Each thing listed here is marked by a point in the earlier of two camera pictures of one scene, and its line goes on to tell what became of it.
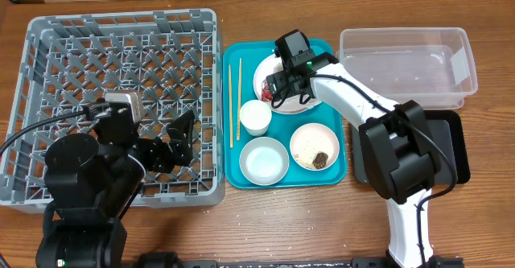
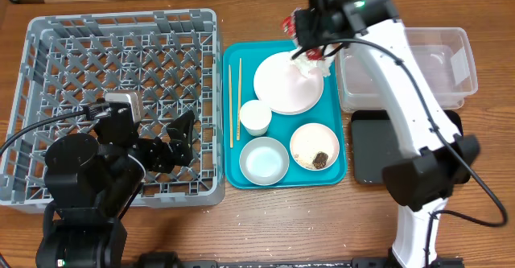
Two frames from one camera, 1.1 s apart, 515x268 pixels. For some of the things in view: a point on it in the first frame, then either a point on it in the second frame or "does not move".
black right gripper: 279,82 to 307,30
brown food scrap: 320,159 does not move
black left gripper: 164,162 does not move
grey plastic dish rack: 171,59 does not move
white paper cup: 255,115 does not move
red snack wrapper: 266,95 to 290,27
